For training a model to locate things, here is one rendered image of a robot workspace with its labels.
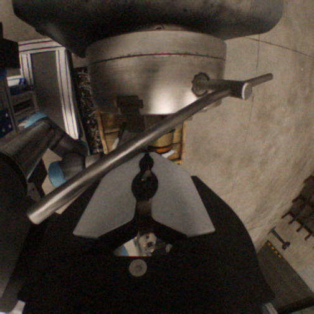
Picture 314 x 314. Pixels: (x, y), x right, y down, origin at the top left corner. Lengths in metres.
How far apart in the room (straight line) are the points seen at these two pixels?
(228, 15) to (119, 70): 0.20
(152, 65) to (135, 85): 0.04
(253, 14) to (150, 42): 0.20
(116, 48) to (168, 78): 0.09
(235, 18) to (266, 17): 0.07
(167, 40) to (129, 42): 0.05
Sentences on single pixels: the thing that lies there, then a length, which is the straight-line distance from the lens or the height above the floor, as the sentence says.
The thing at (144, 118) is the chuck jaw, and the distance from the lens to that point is 0.26.
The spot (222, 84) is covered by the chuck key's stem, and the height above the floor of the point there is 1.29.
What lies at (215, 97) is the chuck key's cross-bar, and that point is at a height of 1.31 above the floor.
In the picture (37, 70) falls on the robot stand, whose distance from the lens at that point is 1.35.
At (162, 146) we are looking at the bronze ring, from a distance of 0.39.
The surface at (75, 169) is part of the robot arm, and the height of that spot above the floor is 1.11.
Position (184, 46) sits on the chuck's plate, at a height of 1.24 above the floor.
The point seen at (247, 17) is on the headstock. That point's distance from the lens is 0.34.
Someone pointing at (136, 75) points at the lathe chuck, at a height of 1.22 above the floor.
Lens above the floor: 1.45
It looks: 56 degrees down
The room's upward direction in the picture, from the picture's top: 148 degrees clockwise
